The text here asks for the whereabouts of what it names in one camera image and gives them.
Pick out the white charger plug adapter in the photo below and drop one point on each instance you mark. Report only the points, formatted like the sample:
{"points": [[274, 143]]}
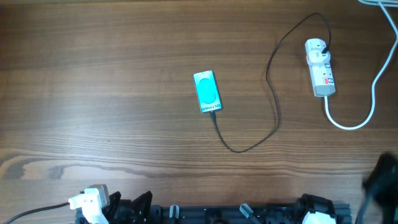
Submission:
{"points": [[317, 58]]}

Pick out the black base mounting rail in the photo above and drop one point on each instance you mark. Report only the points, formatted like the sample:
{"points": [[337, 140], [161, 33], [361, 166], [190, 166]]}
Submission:
{"points": [[271, 213]]}

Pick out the turquoise screen smartphone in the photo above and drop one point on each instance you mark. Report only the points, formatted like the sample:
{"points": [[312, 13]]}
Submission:
{"points": [[207, 91]]}

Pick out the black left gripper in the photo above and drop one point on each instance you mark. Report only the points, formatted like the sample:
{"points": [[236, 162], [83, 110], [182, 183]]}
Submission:
{"points": [[125, 205]]}

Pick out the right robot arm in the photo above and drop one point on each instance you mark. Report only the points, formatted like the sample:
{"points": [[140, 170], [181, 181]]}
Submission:
{"points": [[380, 187]]}

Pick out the white power strip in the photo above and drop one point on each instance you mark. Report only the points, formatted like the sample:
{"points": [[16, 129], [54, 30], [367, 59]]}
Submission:
{"points": [[322, 78]]}

